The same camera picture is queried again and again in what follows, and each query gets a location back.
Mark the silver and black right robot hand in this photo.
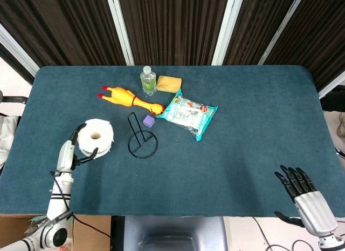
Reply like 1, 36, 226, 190
274, 165, 339, 237

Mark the silver and black left robot hand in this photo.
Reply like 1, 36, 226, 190
56, 123, 99, 174

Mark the white paper towel roll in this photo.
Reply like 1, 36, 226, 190
77, 118, 115, 159

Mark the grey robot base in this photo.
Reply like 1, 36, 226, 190
112, 215, 227, 251

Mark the white cloth bag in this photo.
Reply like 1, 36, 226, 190
0, 113, 21, 168

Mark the yellow rubber chicken toy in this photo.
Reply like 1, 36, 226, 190
96, 85, 165, 117

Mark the brown cardboard box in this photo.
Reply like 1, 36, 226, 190
0, 214, 112, 251

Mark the beige shoe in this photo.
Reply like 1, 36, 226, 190
336, 112, 345, 140

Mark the purple foam cube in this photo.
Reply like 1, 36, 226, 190
142, 114, 156, 128

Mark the blue velvet covered table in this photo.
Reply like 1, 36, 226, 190
0, 65, 345, 218

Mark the clear bottle with green label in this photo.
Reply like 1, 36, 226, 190
139, 65, 157, 96

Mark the black bag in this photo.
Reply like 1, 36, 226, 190
320, 89, 345, 113

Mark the yellow sponge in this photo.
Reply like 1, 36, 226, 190
156, 75, 182, 93

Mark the teal and white snack bag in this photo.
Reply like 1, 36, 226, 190
155, 89, 219, 143

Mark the black wire paper roll stand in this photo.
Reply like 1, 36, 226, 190
127, 112, 159, 160

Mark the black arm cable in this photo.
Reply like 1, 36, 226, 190
50, 171, 112, 240

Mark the white screen frame post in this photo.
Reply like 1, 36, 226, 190
318, 71, 345, 99
0, 24, 40, 76
105, 0, 135, 66
211, 0, 238, 66
258, 0, 307, 65

